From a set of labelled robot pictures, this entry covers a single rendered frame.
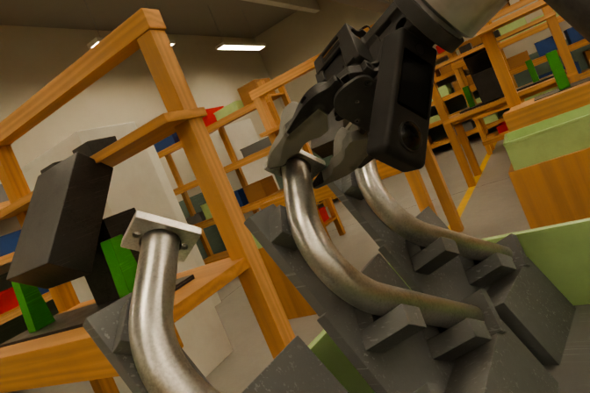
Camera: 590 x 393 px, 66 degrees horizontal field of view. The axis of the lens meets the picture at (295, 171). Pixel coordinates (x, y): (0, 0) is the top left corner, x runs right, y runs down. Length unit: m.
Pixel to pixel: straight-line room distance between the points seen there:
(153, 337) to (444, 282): 0.42
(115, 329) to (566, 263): 0.58
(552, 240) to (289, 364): 0.43
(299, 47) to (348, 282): 11.82
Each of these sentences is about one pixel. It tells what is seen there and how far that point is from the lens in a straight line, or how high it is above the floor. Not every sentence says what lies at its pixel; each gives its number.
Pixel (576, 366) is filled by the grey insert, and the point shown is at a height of 0.85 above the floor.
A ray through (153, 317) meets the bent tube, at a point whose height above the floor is 1.12.
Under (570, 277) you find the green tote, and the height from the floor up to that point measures 0.89.
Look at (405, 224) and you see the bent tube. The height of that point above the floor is 1.06.
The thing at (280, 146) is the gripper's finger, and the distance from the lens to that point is 0.44.
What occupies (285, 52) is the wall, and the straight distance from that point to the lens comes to 12.37.
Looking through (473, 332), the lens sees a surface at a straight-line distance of 0.51.
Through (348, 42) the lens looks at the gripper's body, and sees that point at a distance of 0.44.
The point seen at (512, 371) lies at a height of 0.91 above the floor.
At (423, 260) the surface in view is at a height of 1.00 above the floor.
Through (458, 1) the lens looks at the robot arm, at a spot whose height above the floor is 1.25.
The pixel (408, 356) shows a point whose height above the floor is 0.96.
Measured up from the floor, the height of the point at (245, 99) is 2.10.
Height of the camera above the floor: 1.18
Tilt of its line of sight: 2 degrees down
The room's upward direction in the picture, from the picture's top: 23 degrees counter-clockwise
